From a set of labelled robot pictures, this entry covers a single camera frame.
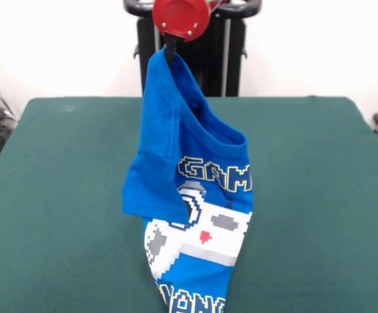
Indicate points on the dark green tablecloth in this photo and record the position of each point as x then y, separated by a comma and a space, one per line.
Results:
306, 228

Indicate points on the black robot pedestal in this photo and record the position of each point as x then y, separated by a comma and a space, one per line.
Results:
221, 55

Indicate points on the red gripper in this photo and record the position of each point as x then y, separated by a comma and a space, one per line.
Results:
180, 18

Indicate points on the blue printed t-shirt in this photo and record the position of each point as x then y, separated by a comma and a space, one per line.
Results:
192, 195

